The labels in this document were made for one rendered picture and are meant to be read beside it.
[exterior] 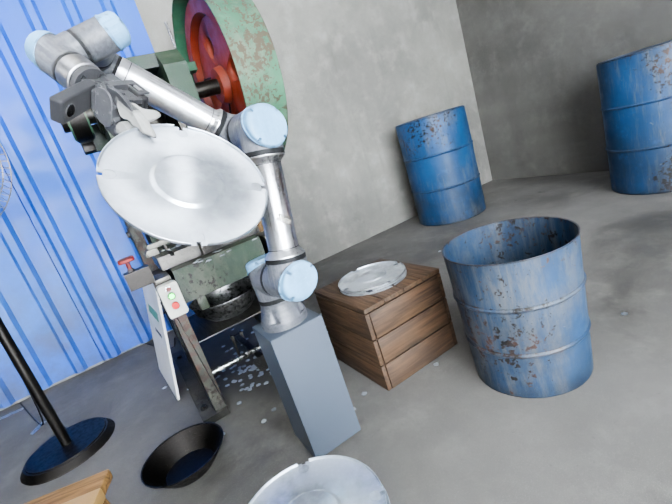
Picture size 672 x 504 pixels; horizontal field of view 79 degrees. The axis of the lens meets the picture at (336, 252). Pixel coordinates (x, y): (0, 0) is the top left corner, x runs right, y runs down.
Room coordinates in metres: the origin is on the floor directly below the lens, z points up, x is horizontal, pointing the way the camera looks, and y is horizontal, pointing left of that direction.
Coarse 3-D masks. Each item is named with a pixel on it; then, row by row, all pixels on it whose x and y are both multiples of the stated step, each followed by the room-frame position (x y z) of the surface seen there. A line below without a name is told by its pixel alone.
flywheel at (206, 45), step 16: (192, 0) 2.01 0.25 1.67; (192, 16) 2.07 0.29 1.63; (208, 16) 1.90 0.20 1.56; (192, 32) 2.18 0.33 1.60; (208, 32) 2.06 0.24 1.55; (192, 48) 2.25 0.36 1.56; (208, 48) 2.16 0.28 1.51; (224, 48) 1.95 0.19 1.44; (208, 64) 2.21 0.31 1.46; (224, 64) 2.01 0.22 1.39; (224, 80) 2.01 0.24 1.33; (224, 96) 2.04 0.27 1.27; (240, 96) 1.96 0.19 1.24
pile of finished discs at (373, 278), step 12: (372, 264) 1.76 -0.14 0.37; (384, 264) 1.71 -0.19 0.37; (396, 264) 1.69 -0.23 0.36; (348, 276) 1.71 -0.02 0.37; (360, 276) 1.64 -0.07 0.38; (372, 276) 1.60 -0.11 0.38; (384, 276) 1.57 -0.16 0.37; (396, 276) 1.53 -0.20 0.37; (348, 288) 1.59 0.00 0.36; (360, 288) 1.52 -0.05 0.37; (372, 288) 1.47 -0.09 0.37; (384, 288) 1.47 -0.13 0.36
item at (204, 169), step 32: (160, 128) 0.84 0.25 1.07; (192, 128) 0.87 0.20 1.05; (128, 160) 0.75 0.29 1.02; (160, 160) 0.77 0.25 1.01; (192, 160) 0.80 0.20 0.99; (224, 160) 0.84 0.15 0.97; (128, 192) 0.70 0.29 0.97; (160, 192) 0.72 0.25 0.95; (192, 192) 0.74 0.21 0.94; (224, 192) 0.77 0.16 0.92; (256, 192) 0.81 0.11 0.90; (160, 224) 0.67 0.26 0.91; (192, 224) 0.69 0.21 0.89; (224, 224) 0.72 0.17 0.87; (256, 224) 0.74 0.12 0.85
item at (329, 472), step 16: (320, 464) 0.72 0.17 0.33; (336, 464) 0.70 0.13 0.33; (352, 464) 0.69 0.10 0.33; (272, 480) 0.71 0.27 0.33; (288, 480) 0.70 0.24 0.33; (304, 480) 0.69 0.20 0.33; (320, 480) 0.68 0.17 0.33; (336, 480) 0.66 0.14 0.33; (352, 480) 0.65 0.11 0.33; (368, 480) 0.64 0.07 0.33; (256, 496) 0.69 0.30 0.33; (272, 496) 0.68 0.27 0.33; (288, 496) 0.66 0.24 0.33; (304, 496) 0.64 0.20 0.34; (320, 496) 0.63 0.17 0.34; (336, 496) 0.63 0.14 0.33; (352, 496) 0.62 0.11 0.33; (368, 496) 0.60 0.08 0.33; (384, 496) 0.59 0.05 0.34
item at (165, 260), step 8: (256, 232) 1.89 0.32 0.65; (160, 248) 1.99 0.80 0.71; (176, 248) 1.81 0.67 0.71; (184, 248) 1.75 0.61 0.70; (192, 248) 1.77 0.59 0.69; (152, 256) 1.89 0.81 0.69; (160, 256) 1.73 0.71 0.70; (168, 256) 1.72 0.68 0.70; (176, 256) 1.73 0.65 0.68; (184, 256) 1.75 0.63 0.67; (192, 256) 1.76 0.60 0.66; (160, 264) 1.70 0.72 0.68; (168, 264) 1.72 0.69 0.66; (176, 264) 1.73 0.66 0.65
